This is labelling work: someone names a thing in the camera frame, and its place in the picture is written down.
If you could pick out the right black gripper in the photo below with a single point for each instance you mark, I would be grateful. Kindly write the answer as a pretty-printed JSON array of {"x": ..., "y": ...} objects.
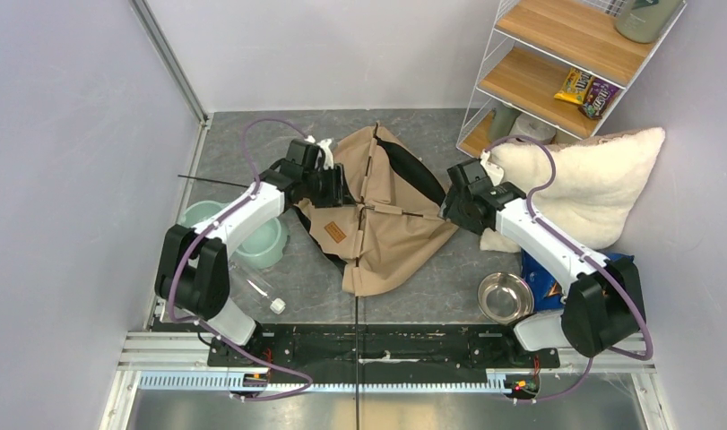
[{"x": 450, "y": 208}]

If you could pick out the white fluffy pillow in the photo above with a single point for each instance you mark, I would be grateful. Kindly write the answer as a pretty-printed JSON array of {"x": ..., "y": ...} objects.
[{"x": 587, "y": 188}]

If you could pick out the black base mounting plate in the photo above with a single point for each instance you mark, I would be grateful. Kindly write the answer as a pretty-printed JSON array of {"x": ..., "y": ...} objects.
[{"x": 397, "y": 353}]

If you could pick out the mint green pet bowl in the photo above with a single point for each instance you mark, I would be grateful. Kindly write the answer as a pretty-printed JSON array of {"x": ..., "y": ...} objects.
[{"x": 253, "y": 234}]

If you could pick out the yellow M&M's bag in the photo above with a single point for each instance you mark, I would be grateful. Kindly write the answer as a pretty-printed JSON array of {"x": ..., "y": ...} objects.
[{"x": 575, "y": 87}]

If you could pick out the clear plastic bottle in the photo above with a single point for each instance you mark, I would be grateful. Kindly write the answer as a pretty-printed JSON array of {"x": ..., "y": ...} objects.
[{"x": 245, "y": 281}]

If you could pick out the green cylinder bottle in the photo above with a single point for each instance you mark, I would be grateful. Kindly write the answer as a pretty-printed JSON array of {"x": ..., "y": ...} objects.
[{"x": 504, "y": 117}]

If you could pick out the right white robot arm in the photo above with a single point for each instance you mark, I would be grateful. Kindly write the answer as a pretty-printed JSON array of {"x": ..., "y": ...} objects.
[{"x": 602, "y": 297}]

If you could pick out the white wire wooden shelf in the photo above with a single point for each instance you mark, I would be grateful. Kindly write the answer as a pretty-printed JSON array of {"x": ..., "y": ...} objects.
[{"x": 530, "y": 49}]

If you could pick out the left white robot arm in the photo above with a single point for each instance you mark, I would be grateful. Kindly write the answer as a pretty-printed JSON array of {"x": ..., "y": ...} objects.
[{"x": 193, "y": 272}]

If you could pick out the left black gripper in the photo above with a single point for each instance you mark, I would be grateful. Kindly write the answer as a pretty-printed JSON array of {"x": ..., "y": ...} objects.
[{"x": 339, "y": 194}]

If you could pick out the stainless steel bowl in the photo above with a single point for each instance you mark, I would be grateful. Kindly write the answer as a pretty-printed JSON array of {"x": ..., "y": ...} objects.
[{"x": 505, "y": 298}]

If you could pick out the white toilet paper roll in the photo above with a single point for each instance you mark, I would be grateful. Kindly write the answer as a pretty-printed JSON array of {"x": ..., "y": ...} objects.
[{"x": 532, "y": 127}]

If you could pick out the tan fabric pet tent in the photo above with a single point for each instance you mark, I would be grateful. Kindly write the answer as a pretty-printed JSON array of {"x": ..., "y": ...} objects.
[{"x": 393, "y": 227}]

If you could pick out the grey-green jar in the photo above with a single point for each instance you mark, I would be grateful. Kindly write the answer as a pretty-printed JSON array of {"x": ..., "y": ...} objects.
[{"x": 643, "y": 21}]

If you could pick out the long black tent pole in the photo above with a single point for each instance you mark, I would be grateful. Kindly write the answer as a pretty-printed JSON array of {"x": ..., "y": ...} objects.
[{"x": 356, "y": 358}]

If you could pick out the blue Doritos chip bag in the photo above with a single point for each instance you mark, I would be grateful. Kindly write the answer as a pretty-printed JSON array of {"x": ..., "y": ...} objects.
[{"x": 547, "y": 292}]

